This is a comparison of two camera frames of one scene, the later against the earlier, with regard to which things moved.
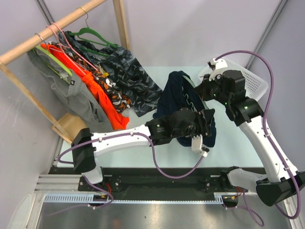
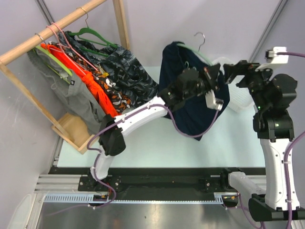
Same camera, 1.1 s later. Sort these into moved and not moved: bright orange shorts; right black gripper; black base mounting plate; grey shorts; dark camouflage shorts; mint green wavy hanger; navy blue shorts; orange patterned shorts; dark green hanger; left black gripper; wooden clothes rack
Moved: right black gripper; navy blue shorts; left black gripper; mint green wavy hanger
Not moved: dark camouflage shorts; orange patterned shorts; bright orange shorts; black base mounting plate; wooden clothes rack; dark green hanger; grey shorts
